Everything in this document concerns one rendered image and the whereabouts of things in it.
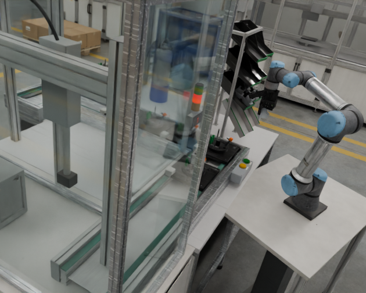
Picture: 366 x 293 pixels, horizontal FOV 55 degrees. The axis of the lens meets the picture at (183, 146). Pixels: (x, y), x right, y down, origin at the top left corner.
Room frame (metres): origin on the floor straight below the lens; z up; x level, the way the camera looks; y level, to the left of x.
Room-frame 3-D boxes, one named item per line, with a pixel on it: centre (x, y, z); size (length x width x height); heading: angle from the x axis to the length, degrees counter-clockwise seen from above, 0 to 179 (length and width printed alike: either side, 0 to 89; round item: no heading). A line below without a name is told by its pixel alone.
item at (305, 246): (1.69, -0.72, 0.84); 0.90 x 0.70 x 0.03; 137
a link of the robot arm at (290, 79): (1.85, -0.50, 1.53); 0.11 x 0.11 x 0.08; 31
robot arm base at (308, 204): (1.66, -0.75, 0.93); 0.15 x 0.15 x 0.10
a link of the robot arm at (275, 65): (1.93, -0.44, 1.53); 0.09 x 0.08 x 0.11; 31
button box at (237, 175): (1.81, -0.38, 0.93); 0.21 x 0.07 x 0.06; 157
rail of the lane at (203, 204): (1.66, -0.24, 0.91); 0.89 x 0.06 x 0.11; 157
